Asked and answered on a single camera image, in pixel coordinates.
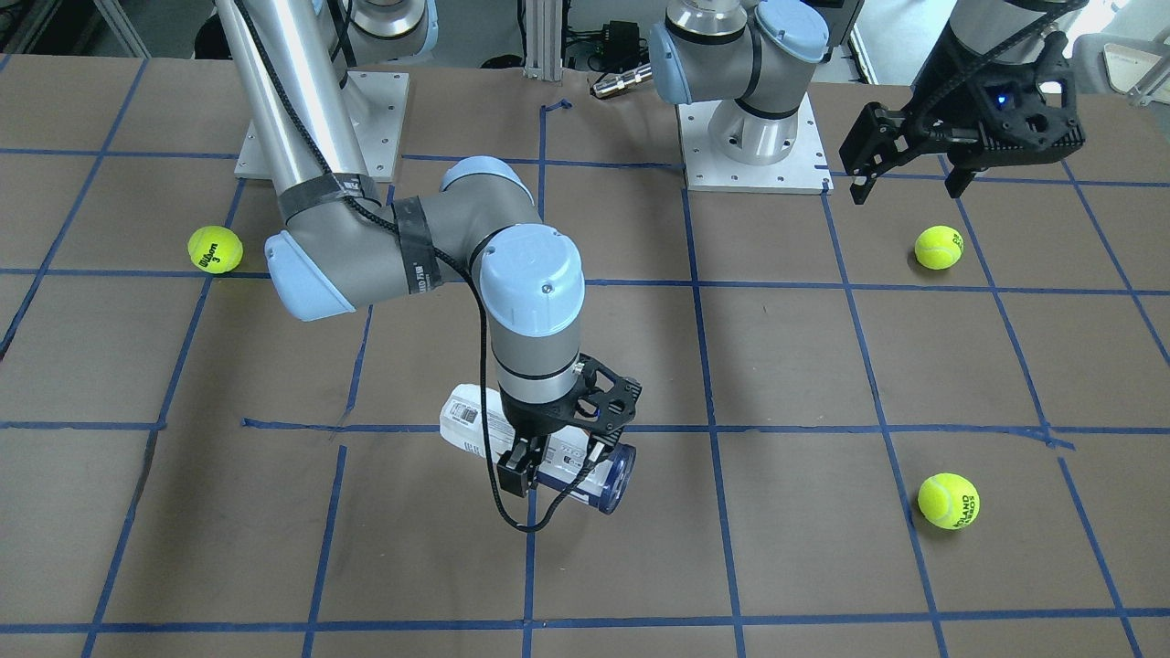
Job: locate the black power adapter box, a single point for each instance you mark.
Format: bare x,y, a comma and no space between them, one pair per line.
616,46

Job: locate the white blue tennis ball can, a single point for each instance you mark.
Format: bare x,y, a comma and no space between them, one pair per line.
565,453

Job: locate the tennis ball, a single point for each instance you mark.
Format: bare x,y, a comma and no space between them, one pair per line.
949,501
215,250
938,248

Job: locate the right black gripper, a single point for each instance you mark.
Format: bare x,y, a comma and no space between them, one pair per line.
535,419

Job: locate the white chair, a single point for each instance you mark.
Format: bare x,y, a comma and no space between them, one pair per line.
1133,67

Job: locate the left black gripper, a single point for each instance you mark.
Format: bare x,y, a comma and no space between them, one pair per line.
951,93

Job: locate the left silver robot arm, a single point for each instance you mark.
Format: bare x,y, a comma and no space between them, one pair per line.
762,54

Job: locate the silver metal cylinder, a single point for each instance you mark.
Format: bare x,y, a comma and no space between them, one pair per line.
612,84

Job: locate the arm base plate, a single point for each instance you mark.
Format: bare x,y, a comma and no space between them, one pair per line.
729,150
376,102

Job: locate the aluminium frame post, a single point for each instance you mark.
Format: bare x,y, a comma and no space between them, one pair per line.
543,22

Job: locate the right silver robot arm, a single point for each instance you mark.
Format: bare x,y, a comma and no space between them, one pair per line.
326,132

